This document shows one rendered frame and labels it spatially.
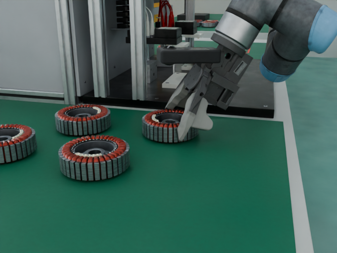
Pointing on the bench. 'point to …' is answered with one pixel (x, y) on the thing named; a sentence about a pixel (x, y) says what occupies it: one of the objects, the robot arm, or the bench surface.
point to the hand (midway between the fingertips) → (168, 126)
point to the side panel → (36, 52)
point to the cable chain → (122, 15)
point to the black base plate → (126, 95)
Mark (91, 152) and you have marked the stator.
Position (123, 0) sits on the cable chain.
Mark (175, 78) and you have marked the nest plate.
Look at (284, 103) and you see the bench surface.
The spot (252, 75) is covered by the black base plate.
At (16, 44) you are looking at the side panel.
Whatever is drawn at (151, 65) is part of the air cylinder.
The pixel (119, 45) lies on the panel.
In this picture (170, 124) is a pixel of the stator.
